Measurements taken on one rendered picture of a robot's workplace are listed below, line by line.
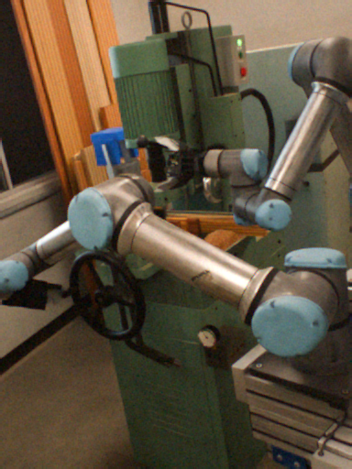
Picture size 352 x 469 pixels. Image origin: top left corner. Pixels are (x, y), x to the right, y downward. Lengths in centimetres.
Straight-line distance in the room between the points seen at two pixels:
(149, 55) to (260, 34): 237
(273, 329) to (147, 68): 98
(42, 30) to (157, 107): 163
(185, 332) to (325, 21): 261
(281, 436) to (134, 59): 109
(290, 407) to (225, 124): 97
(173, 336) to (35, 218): 161
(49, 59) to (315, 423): 251
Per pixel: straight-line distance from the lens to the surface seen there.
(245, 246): 171
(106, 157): 264
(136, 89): 173
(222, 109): 186
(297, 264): 109
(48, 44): 328
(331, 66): 137
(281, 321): 97
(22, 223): 318
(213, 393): 187
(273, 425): 132
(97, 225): 108
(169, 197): 183
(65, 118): 326
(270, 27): 402
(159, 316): 184
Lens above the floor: 145
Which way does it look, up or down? 18 degrees down
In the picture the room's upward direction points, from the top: 9 degrees counter-clockwise
